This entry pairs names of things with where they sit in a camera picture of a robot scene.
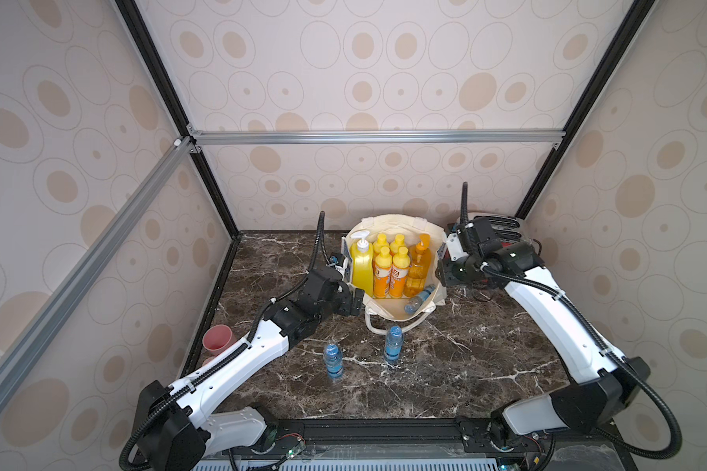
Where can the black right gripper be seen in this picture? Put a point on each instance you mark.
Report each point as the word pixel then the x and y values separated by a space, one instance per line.
pixel 448 271

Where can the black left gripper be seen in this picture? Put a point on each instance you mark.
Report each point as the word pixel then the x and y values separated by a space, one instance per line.
pixel 348 305

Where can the orange dish soap pump bottle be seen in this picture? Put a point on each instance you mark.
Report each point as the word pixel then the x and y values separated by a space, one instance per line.
pixel 420 262

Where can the yellow cap juice bottle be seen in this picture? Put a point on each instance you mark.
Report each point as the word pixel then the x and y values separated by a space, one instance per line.
pixel 398 242
pixel 382 272
pixel 381 242
pixel 399 272

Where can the yellow dish soap pump bottle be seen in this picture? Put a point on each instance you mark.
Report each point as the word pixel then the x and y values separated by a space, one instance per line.
pixel 362 255

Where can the blue cap water bottle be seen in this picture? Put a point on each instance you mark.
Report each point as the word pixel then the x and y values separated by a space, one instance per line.
pixel 333 361
pixel 393 344
pixel 416 302

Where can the blue cap water bottle front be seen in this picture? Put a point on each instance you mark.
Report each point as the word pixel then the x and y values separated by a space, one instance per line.
pixel 416 302

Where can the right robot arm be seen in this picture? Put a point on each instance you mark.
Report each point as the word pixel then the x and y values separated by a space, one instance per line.
pixel 603 381

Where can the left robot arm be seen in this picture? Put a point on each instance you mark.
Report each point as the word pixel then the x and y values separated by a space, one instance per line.
pixel 177 426

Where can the red white toaster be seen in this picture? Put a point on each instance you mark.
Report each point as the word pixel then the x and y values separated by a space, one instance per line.
pixel 508 229

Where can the pink plastic cup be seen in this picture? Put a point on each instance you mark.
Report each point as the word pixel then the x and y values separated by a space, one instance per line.
pixel 217 339

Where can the small green circuit board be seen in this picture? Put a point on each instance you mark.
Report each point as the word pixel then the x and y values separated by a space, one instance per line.
pixel 295 450

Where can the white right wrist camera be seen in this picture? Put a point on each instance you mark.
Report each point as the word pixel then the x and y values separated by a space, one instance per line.
pixel 455 248

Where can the silver horizontal frame bar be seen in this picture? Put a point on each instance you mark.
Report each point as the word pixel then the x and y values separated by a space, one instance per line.
pixel 373 137

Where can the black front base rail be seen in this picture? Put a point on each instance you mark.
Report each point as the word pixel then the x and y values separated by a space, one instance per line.
pixel 418 444

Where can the black left frame post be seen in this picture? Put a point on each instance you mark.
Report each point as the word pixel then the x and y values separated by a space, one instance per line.
pixel 135 24

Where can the black frame post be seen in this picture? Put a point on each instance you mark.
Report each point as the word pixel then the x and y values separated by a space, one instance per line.
pixel 135 24
pixel 613 55

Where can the black right frame post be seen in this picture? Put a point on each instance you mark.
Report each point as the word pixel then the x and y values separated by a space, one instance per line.
pixel 613 55

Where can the silver diagonal frame bar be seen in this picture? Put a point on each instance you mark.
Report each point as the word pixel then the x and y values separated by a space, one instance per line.
pixel 29 347

